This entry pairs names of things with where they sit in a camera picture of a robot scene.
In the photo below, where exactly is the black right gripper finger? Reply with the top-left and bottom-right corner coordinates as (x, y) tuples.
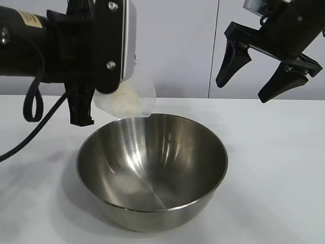
(257, 63), (309, 104)
(215, 37), (252, 88)

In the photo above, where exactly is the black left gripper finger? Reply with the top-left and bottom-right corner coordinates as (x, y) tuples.
(63, 83), (96, 127)

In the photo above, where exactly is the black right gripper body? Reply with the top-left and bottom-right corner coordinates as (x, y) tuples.
(223, 0), (325, 78)

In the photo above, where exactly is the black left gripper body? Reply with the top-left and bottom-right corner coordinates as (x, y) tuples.
(45, 0), (107, 90)

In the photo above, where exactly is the white uncooked rice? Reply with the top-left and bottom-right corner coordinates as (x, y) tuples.
(111, 82), (141, 117)

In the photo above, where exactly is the clear plastic measuring cup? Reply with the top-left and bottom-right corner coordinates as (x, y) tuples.
(92, 76), (157, 119)

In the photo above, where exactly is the stainless steel mixing bowl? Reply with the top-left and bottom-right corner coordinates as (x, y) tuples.
(75, 113), (229, 232)

